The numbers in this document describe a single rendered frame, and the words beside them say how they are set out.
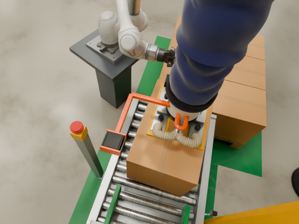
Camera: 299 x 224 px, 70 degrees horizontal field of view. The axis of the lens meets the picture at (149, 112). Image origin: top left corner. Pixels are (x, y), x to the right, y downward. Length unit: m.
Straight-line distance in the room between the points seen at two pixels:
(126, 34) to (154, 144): 0.60
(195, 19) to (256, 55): 1.97
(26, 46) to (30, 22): 0.46
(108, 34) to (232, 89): 1.20
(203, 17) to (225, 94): 1.50
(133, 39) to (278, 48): 3.02
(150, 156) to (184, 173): 0.20
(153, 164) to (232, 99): 1.13
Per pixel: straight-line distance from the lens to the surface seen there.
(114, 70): 1.75
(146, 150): 1.19
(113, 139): 0.89
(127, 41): 1.00
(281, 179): 2.61
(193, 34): 0.64
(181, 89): 0.82
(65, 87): 2.68
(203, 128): 1.12
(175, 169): 1.18
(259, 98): 2.19
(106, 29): 1.74
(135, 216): 1.53
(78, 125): 1.18
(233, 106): 2.01
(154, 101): 1.00
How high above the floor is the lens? 2.07
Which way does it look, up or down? 60 degrees down
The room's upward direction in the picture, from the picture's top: 9 degrees clockwise
